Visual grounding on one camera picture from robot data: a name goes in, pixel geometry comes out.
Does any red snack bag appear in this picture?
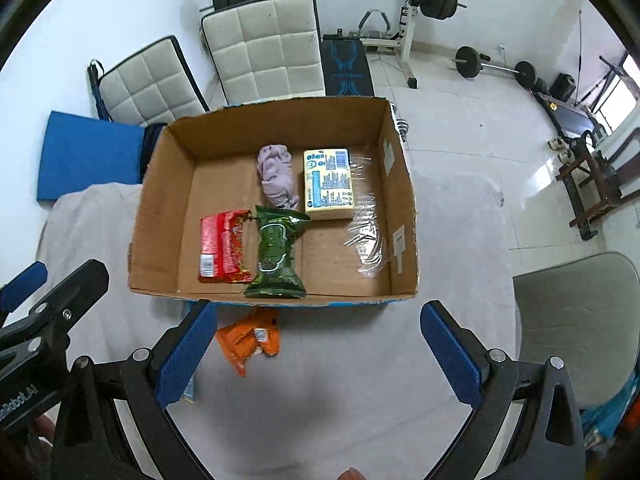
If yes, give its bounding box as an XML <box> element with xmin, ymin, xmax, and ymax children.
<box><xmin>198</xmin><ymin>209</ymin><xmax>253</xmax><ymax>284</ymax></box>

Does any green snack bag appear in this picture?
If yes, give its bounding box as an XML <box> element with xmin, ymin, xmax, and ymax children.
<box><xmin>244</xmin><ymin>206</ymin><xmax>310</xmax><ymax>299</ymax></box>

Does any purple cloth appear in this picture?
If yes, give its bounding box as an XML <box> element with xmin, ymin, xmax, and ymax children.
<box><xmin>256</xmin><ymin>144</ymin><xmax>299</xmax><ymax>210</ymax></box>

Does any yellow tissue pack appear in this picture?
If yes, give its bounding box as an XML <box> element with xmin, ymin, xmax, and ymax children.
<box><xmin>303</xmin><ymin>148</ymin><xmax>355</xmax><ymax>220</ymax></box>

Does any light blue wrapper strip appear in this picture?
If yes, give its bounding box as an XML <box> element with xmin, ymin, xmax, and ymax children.
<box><xmin>181</xmin><ymin>375</ymin><xmax>195</xmax><ymax>403</ymax></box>

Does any grey chair seat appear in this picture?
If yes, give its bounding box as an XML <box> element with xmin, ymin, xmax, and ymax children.
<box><xmin>513</xmin><ymin>252</ymin><xmax>639</xmax><ymax>408</ymax></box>

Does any blue mat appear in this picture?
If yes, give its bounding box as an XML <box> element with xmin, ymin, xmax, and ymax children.
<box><xmin>36</xmin><ymin>112</ymin><xmax>144</xmax><ymax>202</ymax></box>

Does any orange snack bag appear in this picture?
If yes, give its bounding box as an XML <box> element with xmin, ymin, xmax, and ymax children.
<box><xmin>215</xmin><ymin>307</ymin><xmax>281</xmax><ymax>377</ymax></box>

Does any beige table cloth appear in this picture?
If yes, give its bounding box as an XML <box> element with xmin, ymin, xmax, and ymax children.
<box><xmin>37</xmin><ymin>172</ymin><xmax>518</xmax><ymax>479</ymax></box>

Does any white padded cushion left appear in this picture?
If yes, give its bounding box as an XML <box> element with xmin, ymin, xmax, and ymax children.
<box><xmin>87</xmin><ymin>36</ymin><xmax>209</xmax><ymax>127</ymax></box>

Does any white padded cushion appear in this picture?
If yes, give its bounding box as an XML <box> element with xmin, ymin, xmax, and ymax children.
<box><xmin>201</xmin><ymin>0</ymin><xmax>326</xmax><ymax>105</ymax></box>
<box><xmin>87</xmin><ymin>36</ymin><xmax>209</xmax><ymax>127</ymax></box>

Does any dark wooden stool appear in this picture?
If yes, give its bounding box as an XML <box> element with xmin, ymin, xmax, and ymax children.
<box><xmin>555</xmin><ymin>128</ymin><xmax>639</xmax><ymax>242</ymax></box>

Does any clear plastic wrap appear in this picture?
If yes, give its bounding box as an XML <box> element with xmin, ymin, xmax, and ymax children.
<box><xmin>344</xmin><ymin>156</ymin><xmax>388</xmax><ymax>278</ymax></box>

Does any milk cardboard box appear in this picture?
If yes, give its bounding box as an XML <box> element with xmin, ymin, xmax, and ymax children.
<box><xmin>128</xmin><ymin>96</ymin><xmax>419</xmax><ymax>307</ymax></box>

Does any black treadmill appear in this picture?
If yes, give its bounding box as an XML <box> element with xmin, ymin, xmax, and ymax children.
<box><xmin>533</xmin><ymin>92</ymin><xmax>606</xmax><ymax>143</ymax></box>

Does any white padded cushion centre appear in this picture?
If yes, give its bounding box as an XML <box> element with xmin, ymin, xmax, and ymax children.
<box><xmin>201</xmin><ymin>0</ymin><xmax>326</xmax><ymax>105</ymax></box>

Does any barbell on floor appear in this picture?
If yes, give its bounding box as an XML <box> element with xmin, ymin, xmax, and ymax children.
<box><xmin>454</xmin><ymin>46</ymin><xmax>538</xmax><ymax>90</ymax></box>

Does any black blue weight bench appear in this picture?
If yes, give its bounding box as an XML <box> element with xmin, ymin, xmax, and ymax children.
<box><xmin>320</xmin><ymin>37</ymin><xmax>374</xmax><ymax>96</ymax></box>

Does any white weight rack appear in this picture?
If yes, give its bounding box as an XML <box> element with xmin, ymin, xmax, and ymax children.
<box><xmin>248</xmin><ymin>0</ymin><xmax>436</xmax><ymax>90</ymax></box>

